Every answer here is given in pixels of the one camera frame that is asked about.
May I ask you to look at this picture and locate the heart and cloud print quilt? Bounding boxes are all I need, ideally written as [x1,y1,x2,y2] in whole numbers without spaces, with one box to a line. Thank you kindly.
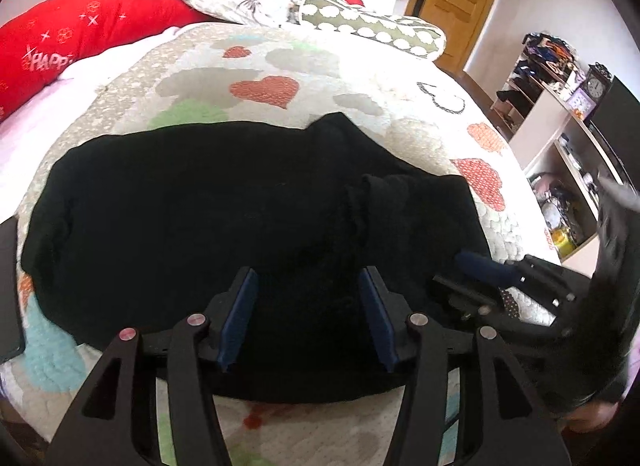
[0,23,561,466]

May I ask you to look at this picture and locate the black monitor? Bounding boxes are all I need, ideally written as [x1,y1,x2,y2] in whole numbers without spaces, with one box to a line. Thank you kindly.
[590,74,640,187]

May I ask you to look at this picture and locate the pale pink bed sheet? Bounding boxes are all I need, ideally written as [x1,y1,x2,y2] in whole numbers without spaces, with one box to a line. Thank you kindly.
[0,28,176,227]

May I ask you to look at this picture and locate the yellow container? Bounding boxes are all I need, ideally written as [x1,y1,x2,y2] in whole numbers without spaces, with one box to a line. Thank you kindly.
[552,228,579,257]

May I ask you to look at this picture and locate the black pants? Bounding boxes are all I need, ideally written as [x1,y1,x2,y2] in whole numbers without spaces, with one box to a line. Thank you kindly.
[20,112,493,404]

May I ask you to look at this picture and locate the wooden door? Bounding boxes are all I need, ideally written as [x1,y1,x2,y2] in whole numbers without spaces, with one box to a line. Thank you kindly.
[405,0,511,77]

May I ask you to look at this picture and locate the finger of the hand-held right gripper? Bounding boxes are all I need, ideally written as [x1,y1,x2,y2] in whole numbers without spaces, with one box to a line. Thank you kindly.
[431,273,506,313]
[455,250,531,289]

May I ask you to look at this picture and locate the red printed pillow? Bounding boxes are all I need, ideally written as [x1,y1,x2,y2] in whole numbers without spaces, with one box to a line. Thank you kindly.
[0,0,213,123]

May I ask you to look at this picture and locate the green cloud print pillow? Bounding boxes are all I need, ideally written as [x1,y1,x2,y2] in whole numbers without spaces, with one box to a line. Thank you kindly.
[297,0,447,61]

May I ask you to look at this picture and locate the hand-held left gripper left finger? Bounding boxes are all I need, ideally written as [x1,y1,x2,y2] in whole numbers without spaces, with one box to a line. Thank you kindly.
[45,266,261,466]

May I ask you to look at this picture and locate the cluttered shelf unit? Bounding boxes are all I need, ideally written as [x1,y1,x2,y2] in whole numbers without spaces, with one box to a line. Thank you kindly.
[462,32,640,263]

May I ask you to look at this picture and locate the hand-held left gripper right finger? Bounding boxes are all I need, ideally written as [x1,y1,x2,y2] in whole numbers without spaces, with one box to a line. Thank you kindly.
[357,266,573,466]

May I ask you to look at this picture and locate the dark table clock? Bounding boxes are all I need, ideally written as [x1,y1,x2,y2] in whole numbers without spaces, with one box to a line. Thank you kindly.
[582,63,614,99]

